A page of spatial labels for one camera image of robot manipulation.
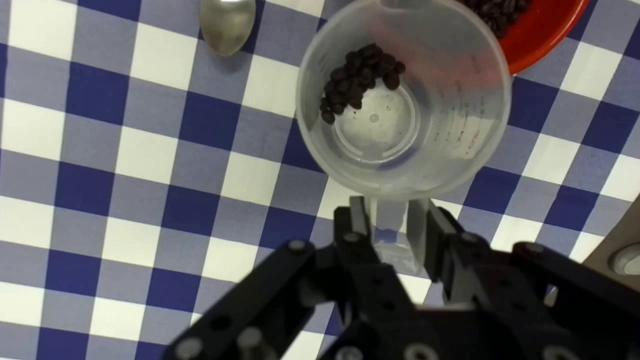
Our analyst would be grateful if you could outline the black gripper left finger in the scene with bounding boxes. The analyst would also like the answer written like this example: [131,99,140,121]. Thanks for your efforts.
[162,194,417,360]

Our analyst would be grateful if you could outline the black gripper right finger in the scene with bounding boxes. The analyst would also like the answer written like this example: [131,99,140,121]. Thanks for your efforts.
[405,197,640,360]

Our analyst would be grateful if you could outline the clear plastic measuring jug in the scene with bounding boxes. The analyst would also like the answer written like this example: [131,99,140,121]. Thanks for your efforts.
[294,0,513,277]

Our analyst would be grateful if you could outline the dark beans in jug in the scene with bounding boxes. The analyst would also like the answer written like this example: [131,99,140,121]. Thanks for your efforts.
[318,43,408,126]

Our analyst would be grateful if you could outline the red plastic bowl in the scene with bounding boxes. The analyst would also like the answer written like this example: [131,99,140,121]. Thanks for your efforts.
[457,0,593,76]

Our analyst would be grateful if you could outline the dark beans in bowl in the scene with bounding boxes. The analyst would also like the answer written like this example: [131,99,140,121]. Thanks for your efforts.
[461,0,536,39]

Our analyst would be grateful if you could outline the blue white checkered tablecloth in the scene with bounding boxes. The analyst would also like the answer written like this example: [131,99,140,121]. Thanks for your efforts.
[0,0,640,360]

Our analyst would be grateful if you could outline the metal spoon with red handle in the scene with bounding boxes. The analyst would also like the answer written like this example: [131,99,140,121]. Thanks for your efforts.
[198,0,258,59]

